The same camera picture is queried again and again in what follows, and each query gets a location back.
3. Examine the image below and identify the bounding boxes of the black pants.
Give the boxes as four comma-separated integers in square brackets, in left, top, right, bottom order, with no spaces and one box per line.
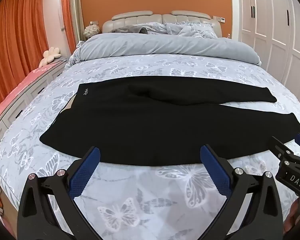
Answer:
[39,76,300,167]

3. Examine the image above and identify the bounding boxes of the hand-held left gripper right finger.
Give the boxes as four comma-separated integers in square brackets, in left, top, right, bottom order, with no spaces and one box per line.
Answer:
[200,144,283,240]

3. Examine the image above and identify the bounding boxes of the pink cloth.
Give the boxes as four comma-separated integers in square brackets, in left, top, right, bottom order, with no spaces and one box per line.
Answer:
[0,62,65,120]

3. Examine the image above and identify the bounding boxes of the narrow orange curtain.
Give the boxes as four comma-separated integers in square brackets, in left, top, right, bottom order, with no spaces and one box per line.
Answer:
[60,0,77,55]

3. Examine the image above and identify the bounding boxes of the white feather lamp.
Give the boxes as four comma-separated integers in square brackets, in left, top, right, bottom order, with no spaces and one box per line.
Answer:
[83,23,101,39]

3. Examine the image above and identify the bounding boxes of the butterfly print bed cover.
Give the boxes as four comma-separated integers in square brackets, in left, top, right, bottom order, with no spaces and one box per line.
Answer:
[0,54,300,240]

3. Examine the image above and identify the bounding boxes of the beige padded headboard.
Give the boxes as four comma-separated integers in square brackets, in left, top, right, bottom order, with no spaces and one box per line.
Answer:
[102,10,222,38]

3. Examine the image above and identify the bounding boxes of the grey duvet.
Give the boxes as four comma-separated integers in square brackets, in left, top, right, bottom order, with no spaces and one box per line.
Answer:
[76,21,262,65]

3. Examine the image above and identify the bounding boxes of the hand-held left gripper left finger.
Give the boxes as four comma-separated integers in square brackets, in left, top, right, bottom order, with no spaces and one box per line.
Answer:
[17,146,102,240]

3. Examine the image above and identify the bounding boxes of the flower shaped cushion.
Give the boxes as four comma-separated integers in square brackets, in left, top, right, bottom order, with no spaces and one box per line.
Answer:
[39,47,63,67]

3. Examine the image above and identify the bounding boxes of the white wardrobe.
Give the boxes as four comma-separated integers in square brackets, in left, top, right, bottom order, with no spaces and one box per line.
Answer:
[236,0,300,99]

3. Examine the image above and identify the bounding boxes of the dark grey pillow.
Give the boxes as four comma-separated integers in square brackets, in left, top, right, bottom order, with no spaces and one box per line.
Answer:
[109,24,150,34]

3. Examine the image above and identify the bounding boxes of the white drawer cabinet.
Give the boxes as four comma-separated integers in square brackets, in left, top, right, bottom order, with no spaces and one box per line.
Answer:
[0,59,68,155]

